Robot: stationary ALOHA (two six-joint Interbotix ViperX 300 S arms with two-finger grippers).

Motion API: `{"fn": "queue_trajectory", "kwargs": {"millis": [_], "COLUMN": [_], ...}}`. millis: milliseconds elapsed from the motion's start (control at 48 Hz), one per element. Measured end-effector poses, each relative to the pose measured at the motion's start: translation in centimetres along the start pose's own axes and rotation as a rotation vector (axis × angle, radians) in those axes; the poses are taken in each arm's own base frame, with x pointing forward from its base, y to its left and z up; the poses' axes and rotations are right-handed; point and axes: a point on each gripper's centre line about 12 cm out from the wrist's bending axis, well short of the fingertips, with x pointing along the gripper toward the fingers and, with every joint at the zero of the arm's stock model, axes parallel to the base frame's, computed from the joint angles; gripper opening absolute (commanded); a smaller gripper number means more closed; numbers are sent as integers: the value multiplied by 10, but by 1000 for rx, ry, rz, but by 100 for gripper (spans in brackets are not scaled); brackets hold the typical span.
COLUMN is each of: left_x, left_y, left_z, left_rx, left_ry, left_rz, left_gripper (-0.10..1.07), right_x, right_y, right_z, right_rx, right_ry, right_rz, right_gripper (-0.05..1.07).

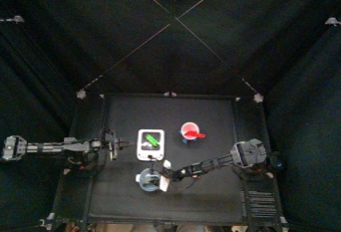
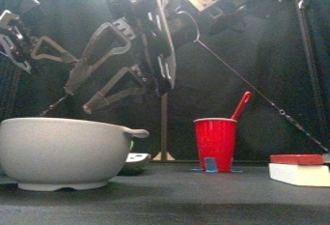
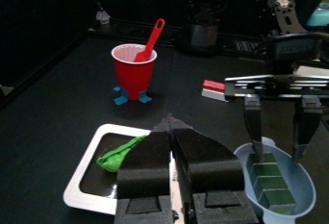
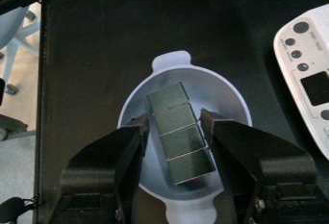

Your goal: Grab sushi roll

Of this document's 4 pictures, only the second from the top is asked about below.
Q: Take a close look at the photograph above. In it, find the black and white sushi roll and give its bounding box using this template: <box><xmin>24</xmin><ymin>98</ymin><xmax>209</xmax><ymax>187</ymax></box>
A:
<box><xmin>118</xmin><ymin>152</ymin><xmax>153</xmax><ymax>177</ymax></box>

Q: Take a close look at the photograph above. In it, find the thin diagonal brace wire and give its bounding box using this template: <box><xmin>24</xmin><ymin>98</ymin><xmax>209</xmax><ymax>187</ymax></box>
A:
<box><xmin>195</xmin><ymin>39</ymin><xmax>330</xmax><ymax>154</ymax></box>

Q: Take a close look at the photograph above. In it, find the grey bowl with handles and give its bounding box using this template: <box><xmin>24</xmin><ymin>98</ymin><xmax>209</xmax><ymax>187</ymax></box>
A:
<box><xmin>0</xmin><ymin>116</ymin><xmax>151</xmax><ymax>192</ymax></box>

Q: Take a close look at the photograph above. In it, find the red and white nigiri toy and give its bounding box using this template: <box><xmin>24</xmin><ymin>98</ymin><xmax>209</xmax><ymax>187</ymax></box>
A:
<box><xmin>269</xmin><ymin>153</ymin><xmax>330</xmax><ymax>188</ymax></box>

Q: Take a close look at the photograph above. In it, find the red utensil handle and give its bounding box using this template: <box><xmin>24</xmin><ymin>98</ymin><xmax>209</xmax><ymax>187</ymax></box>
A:
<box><xmin>230</xmin><ymin>91</ymin><xmax>254</xmax><ymax>122</ymax></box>

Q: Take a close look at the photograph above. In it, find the black hanging cable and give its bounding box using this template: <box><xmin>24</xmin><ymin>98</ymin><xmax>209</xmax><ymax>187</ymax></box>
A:
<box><xmin>294</xmin><ymin>0</ymin><xmax>330</xmax><ymax>136</ymax></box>

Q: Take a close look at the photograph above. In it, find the red plastic cup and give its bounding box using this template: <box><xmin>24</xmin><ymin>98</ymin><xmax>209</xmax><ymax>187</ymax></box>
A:
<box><xmin>193</xmin><ymin>117</ymin><xmax>238</xmax><ymax>174</ymax></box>

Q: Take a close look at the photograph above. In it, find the blue plastic cup holder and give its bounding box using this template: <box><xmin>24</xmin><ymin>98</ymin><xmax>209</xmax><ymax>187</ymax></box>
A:
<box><xmin>190</xmin><ymin>156</ymin><xmax>243</xmax><ymax>174</ymax></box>

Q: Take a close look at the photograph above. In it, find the vertical metal frame post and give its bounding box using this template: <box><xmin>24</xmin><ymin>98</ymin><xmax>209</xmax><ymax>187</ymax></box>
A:
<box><xmin>153</xmin><ymin>0</ymin><xmax>177</xmax><ymax>162</ymax></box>

